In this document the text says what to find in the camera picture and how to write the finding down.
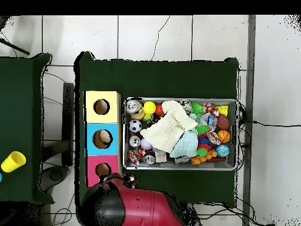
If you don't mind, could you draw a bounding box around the black upright panel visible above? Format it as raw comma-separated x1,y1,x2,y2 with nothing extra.
62,82,75,167

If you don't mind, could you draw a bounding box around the orange mini basketball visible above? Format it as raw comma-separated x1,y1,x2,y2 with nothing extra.
217,129,231,144

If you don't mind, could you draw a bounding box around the yellow plastic cup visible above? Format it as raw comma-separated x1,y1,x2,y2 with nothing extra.
1,151,27,173

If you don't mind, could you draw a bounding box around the wooden box with three holes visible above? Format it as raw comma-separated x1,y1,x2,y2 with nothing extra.
83,91,122,188

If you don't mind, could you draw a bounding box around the grey floor cable cover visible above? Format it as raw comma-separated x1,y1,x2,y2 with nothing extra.
242,15,257,226

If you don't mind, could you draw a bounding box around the silver drink can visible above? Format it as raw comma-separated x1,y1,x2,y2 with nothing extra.
128,134,142,149

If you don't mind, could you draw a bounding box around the printed drink can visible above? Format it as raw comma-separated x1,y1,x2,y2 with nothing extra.
125,99,145,121

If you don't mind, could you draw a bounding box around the cream knitted cloth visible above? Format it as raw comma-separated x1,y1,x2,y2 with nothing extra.
140,100,199,154

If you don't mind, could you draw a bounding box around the shallow mesh bin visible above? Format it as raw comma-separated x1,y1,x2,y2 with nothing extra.
122,97,239,171

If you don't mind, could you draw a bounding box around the black and white soccer ball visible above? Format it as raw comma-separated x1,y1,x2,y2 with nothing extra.
128,119,142,133

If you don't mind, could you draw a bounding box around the black cable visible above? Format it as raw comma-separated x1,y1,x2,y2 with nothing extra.
252,120,301,128

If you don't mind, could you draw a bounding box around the dark green tablecloth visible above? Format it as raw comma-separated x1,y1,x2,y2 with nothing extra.
0,53,55,204
74,51,240,208

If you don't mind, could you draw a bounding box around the yellow tennis ball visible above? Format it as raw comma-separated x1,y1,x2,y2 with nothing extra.
143,101,157,115

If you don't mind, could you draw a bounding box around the grey stand base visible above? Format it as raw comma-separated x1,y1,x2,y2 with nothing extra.
38,165,69,192

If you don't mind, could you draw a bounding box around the brown mini football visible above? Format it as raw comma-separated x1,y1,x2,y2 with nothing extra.
216,114,230,131

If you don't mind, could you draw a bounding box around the blue green globe ball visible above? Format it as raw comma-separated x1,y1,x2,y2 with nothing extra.
215,144,230,158

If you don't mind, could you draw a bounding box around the dark thin rod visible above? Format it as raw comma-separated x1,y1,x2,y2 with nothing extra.
0,37,31,56

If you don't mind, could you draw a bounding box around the light blue knitted cloth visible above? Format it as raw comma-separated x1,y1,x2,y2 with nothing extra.
169,128,199,159

